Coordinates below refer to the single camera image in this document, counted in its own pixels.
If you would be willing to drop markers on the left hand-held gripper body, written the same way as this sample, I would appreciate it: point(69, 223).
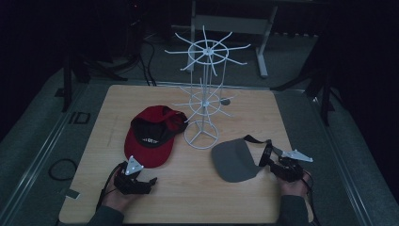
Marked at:
point(130, 183)

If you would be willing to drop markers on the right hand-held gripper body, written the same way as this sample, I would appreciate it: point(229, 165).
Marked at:
point(290, 169)

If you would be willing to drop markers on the red baseball cap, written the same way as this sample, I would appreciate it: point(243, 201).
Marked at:
point(147, 153)

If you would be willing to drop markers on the person's right hand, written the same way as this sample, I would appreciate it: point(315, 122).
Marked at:
point(295, 188)

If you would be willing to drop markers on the grey tape piece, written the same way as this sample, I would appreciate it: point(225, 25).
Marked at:
point(72, 194)

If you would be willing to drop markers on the small grey round disc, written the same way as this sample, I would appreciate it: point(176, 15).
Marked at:
point(225, 101)

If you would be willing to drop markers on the black metal stand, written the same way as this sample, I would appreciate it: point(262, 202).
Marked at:
point(326, 94)
point(66, 81)

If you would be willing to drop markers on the metal frame rail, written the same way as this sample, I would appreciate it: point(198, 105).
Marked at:
point(342, 157)
point(37, 157)

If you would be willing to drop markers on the black floor bracket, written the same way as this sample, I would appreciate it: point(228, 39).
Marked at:
point(80, 117)

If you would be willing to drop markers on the grey metal desk frame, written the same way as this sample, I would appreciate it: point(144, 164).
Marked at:
point(232, 24)

